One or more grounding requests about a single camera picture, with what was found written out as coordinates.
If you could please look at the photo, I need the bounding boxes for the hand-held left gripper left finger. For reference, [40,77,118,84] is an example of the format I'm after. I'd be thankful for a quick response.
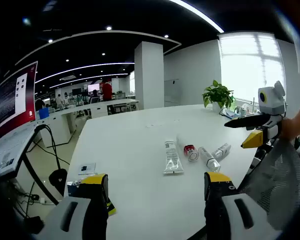
[32,173,110,240]

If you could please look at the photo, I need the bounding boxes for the blue paper stack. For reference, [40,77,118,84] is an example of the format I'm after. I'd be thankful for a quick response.
[219,107,237,120]

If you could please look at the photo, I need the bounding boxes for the black desk foot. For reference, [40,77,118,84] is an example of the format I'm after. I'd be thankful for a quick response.
[48,168,68,185]

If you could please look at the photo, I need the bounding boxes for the white standing desk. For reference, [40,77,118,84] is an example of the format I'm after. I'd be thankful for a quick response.
[0,122,61,206]

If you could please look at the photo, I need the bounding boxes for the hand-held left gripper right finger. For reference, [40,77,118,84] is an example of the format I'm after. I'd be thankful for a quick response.
[203,171,283,240]

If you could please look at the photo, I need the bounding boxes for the black cable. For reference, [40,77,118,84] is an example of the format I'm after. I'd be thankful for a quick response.
[34,124,71,181]

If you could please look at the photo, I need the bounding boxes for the long white counter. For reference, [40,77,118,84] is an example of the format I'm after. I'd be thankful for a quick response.
[36,98,141,148]

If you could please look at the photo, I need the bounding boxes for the large window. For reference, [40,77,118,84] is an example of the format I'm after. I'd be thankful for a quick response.
[218,32,286,106]

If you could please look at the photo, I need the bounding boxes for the white clear cap skincare bottle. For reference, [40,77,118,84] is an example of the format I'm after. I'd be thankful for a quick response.
[211,143,233,161]
[197,146,221,173]

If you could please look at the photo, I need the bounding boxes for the white skincare tube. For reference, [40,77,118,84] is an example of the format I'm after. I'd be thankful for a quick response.
[163,139,185,176]

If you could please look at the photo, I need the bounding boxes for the black green packet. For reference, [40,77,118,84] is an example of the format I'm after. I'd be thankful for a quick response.
[66,178,116,216]

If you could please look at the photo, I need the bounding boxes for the red collar skincare bottle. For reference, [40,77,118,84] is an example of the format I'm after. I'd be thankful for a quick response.
[176,136,200,163]

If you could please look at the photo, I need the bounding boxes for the green potted plant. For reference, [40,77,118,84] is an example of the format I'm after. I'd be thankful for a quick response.
[201,79,237,113]

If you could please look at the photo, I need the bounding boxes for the grey mesh office chair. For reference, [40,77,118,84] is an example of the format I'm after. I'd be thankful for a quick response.
[236,136,300,231]

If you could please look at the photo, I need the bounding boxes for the white printed card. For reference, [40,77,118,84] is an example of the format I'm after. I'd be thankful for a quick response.
[77,162,97,175]

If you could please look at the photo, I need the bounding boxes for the person's right hand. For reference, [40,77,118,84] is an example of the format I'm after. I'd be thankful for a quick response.
[280,116,300,141]

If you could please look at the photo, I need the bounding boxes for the large red screen monitor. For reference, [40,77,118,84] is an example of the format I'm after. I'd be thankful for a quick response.
[0,61,38,131]

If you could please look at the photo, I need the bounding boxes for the blue box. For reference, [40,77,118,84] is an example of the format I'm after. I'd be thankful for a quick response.
[38,107,50,120]

